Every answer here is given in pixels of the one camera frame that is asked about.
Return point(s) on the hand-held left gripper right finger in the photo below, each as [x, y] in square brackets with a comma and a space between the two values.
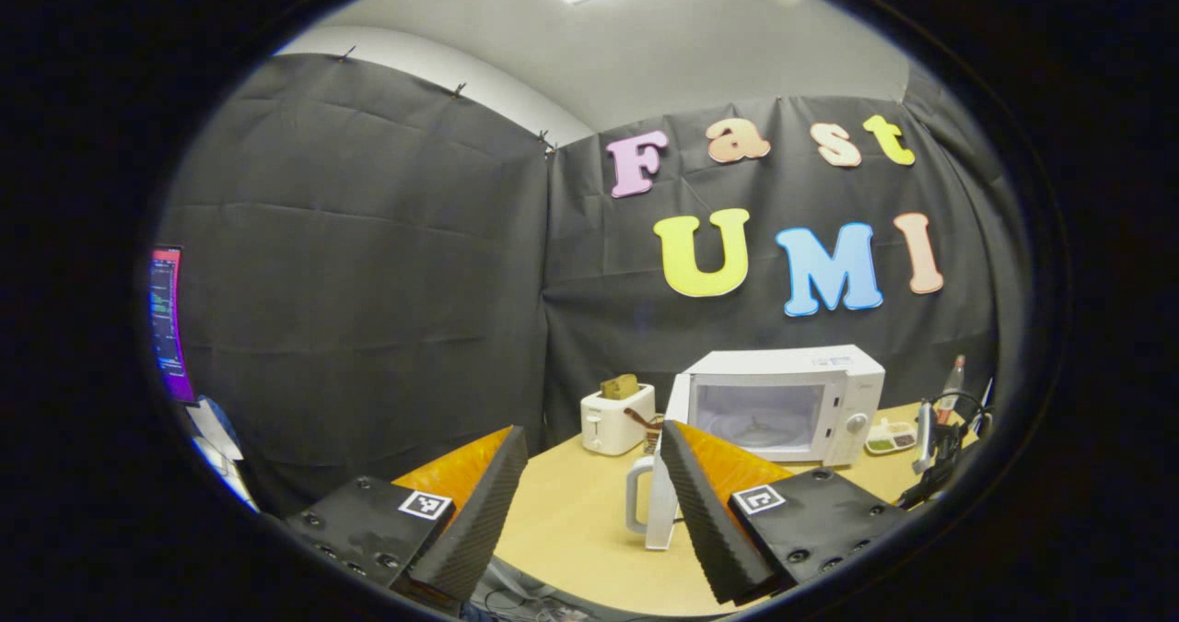
[705, 521]

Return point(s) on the white divided dish of beans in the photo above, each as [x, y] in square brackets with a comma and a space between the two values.
[889, 438]

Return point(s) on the white microwave oven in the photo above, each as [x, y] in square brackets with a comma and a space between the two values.
[829, 373]

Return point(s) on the computer monitor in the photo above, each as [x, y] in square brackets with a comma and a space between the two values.
[170, 327]

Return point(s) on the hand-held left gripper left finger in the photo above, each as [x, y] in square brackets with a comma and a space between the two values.
[479, 521]

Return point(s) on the black backdrop cloth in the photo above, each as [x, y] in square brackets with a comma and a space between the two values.
[368, 281]

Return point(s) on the clear plastic bottle red label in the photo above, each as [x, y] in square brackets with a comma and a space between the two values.
[951, 392]

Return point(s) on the brown bread slice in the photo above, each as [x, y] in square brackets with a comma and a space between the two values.
[620, 387]

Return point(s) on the white toaster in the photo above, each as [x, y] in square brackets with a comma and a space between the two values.
[608, 424]

